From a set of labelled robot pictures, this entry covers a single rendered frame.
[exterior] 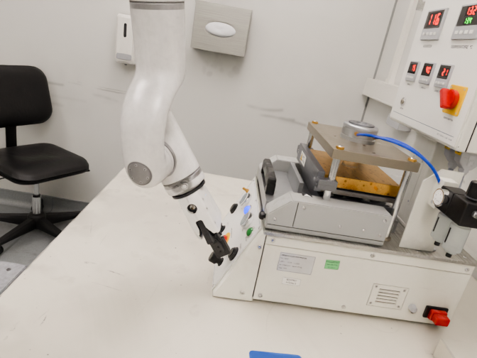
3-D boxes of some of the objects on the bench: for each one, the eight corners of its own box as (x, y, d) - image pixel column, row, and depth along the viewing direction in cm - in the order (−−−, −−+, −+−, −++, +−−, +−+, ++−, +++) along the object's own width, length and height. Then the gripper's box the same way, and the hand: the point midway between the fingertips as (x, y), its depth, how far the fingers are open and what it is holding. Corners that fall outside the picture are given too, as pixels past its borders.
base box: (388, 251, 116) (406, 201, 110) (455, 342, 81) (486, 275, 75) (218, 225, 113) (228, 172, 107) (211, 308, 77) (223, 236, 72)
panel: (218, 226, 111) (255, 178, 105) (212, 290, 82) (262, 228, 77) (212, 224, 110) (249, 175, 105) (204, 285, 82) (254, 223, 77)
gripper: (174, 178, 84) (211, 243, 90) (163, 205, 70) (206, 280, 76) (204, 165, 83) (239, 231, 89) (199, 190, 69) (240, 266, 75)
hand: (220, 246), depth 82 cm, fingers closed
